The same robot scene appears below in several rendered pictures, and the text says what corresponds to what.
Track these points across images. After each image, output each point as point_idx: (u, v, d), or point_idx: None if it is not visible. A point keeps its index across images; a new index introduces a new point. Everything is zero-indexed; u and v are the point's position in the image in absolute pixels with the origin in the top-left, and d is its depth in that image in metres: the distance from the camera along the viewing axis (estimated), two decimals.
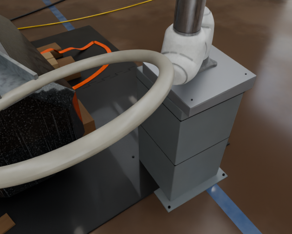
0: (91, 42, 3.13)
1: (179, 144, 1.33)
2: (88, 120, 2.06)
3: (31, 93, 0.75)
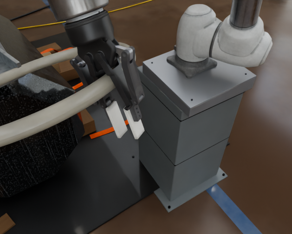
0: None
1: (179, 144, 1.33)
2: (88, 120, 2.06)
3: (14, 80, 0.80)
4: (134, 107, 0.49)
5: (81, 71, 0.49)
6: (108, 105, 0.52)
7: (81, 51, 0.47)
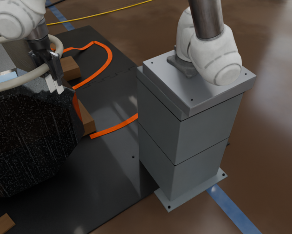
0: (91, 42, 3.13)
1: (179, 144, 1.33)
2: (88, 120, 2.06)
3: None
4: (58, 80, 1.05)
5: (33, 58, 1.02)
6: (46, 76, 1.07)
7: (34, 50, 0.99)
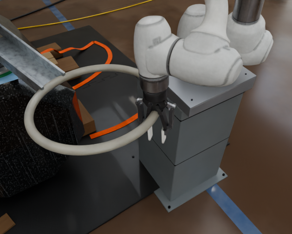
0: (91, 42, 3.13)
1: (179, 144, 1.33)
2: (88, 120, 2.06)
3: (59, 84, 1.10)
4: (167, 129, 0.93)
5: (140, 107, 0.90)
6: None
7: (146, 100, 0.87)
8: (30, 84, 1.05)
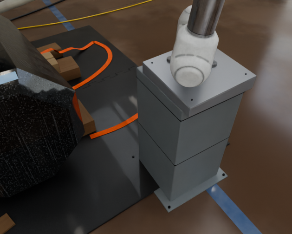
0: (91, 42, 3.13)
1: (179, 144, 1.33)
2: (88, 120, 2.06)
3: None
4: None
5: None
6: None
7: None
8: None
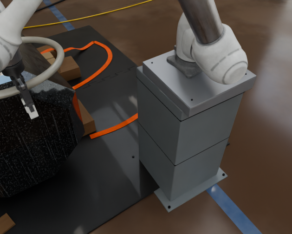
0: (91, 42, 3.13)
1: (179, 144, 1.33)
2: (88, 120, 2.06)
3: None
4: (29, 107, 1.00)
5: None
6: None
7: None
8: None
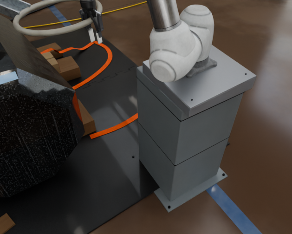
0: (91, 42, 3.13)
1: (179, 144, 1.33)
2: (88, 120, 2.06)
3: (27, 14, 1.58)
4: (99, 32, 1.43)
5: (82, 15, 1.41)
6: (89, 29, 1.46)
7: (83, 9, 1.37)
8: (8, 14, 1.51)
